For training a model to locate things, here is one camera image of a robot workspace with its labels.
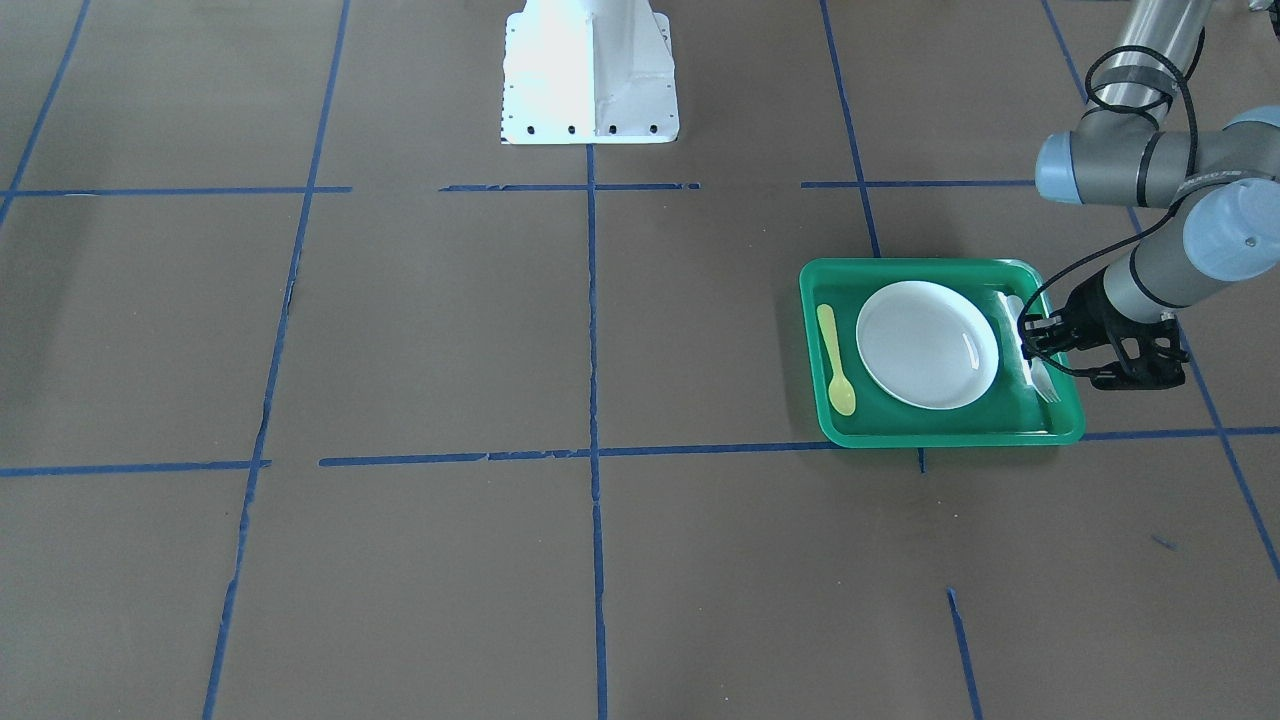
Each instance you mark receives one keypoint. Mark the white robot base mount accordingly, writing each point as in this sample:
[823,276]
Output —
[580,72]

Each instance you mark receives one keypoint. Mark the pale green plastic fork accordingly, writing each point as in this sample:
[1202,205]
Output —
[1035,373]

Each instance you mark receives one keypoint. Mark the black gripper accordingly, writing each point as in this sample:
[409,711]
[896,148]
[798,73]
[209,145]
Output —
[1087,311]

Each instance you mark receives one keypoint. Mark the yellow plastic spoon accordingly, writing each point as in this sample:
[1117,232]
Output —
[841,395]

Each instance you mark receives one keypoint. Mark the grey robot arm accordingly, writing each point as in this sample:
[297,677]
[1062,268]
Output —
[1139,145]

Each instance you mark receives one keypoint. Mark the green plastic tray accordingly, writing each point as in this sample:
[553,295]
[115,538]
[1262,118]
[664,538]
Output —
[1010,414]

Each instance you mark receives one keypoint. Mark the white round plate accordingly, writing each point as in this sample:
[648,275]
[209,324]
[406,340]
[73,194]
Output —
[927,346]

